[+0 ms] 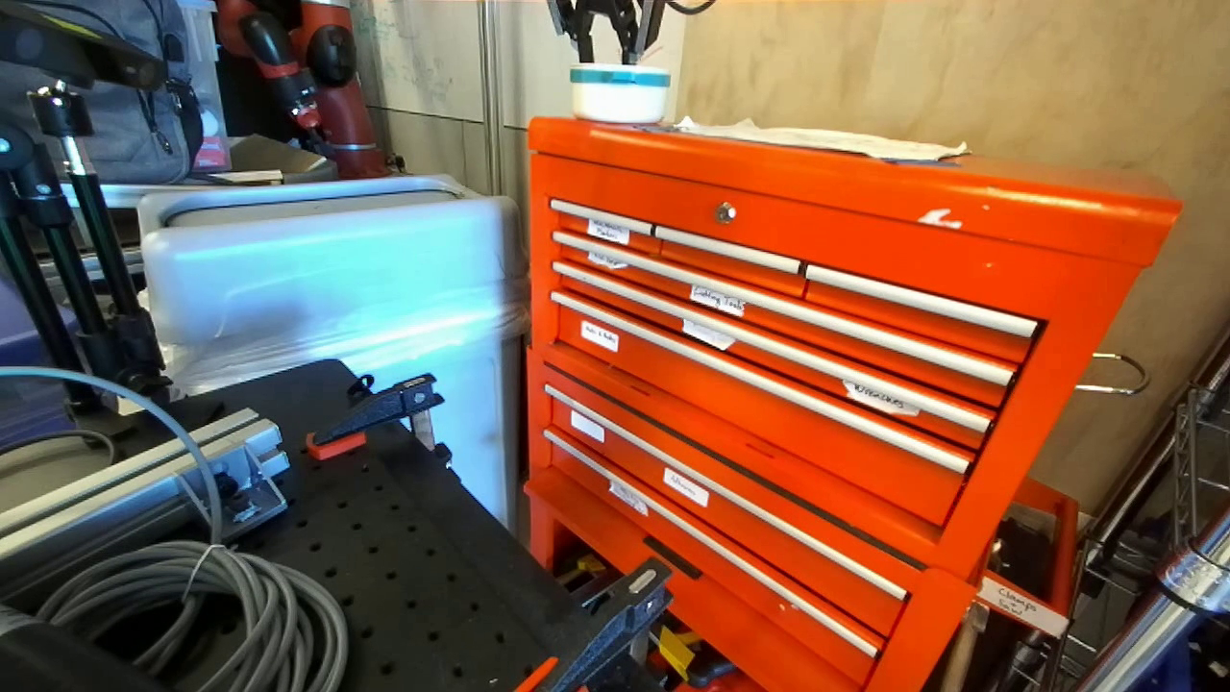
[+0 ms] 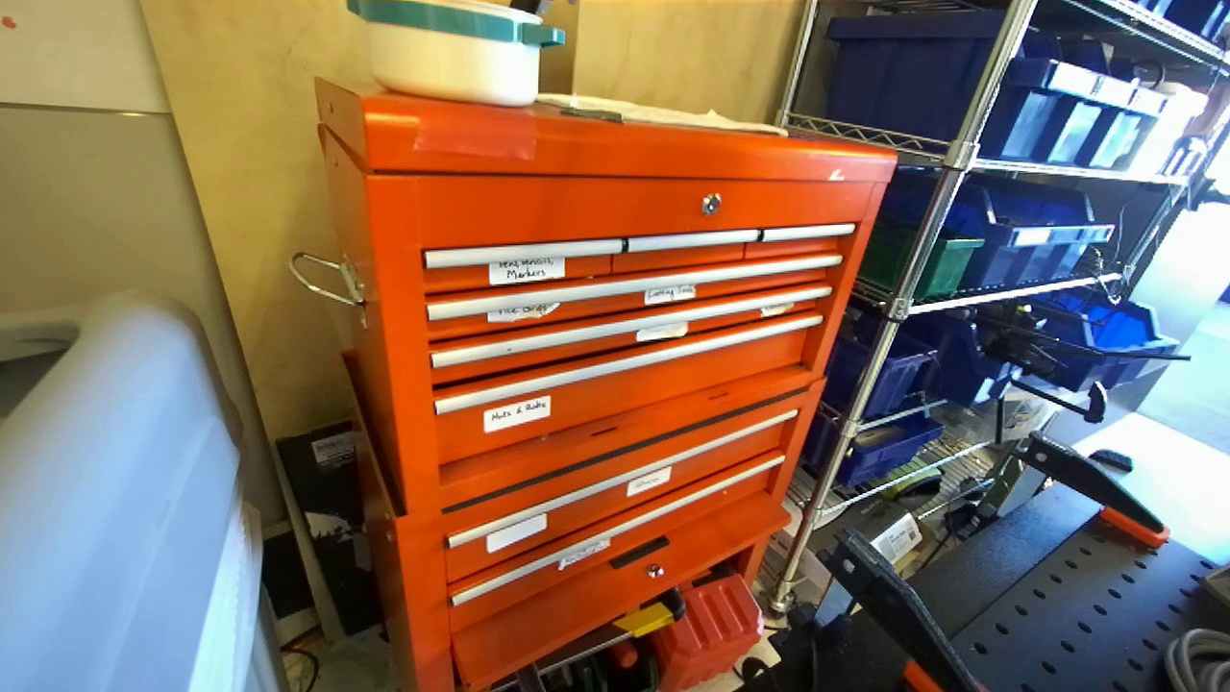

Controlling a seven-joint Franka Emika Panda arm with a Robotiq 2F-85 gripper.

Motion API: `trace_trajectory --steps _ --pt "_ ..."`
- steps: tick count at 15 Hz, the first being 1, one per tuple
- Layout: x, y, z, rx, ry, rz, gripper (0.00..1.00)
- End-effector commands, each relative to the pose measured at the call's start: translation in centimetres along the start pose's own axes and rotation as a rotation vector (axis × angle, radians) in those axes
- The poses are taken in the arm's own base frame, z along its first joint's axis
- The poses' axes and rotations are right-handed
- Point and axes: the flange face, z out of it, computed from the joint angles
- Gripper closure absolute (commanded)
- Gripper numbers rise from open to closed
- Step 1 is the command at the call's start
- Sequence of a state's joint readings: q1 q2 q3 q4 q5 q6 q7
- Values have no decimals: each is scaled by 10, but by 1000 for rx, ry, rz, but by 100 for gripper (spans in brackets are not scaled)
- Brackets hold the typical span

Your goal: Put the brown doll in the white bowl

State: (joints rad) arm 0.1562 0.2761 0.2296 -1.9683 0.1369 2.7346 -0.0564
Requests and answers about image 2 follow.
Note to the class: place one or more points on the black bench vise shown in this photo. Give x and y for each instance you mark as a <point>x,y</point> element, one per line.
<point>1024,350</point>

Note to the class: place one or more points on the white plastic storage bin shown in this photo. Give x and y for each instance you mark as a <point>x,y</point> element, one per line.
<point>119,512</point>

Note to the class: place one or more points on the blue storage bin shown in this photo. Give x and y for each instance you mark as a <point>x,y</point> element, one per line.
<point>880,369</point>
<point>880,446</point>
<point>1108,336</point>
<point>1041,242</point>
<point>1080,118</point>

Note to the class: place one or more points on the yellow tool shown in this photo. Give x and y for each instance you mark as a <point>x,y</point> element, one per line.
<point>644,619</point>

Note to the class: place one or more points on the orange top tool chest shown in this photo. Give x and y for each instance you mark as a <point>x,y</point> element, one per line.
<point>579,205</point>

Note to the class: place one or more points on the white bowl with teal rim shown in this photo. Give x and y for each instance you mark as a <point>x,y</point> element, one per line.
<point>449,63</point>

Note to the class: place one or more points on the black perforated board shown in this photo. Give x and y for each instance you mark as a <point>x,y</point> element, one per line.
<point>1091,600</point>

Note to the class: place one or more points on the green storage bin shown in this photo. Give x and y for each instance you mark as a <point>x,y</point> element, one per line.
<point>936,267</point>

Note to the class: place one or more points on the red plastic case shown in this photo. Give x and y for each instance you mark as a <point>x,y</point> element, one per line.
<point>712,628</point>

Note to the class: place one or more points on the dark blue storage tote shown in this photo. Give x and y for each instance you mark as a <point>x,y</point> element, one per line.
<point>909,69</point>

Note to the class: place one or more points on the orange roller cabinet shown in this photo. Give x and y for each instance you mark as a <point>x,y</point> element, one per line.
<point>540,637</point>

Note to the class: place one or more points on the white cloth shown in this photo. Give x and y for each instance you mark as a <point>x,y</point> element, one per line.
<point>668,112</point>

